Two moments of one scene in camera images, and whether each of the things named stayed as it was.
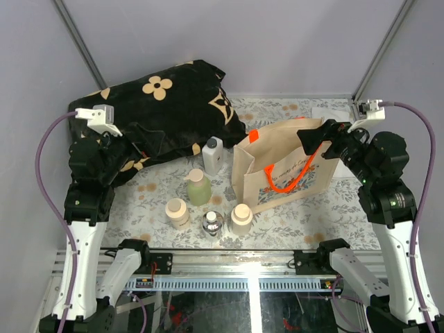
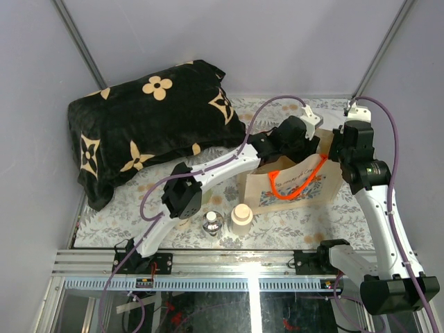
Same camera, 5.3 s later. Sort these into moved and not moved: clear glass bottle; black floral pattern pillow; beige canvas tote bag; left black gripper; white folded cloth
Moved: beige canvas tote bag; left black gripper
Not moved: black floral pattern pillow; white folded cloth; clear glass bottle
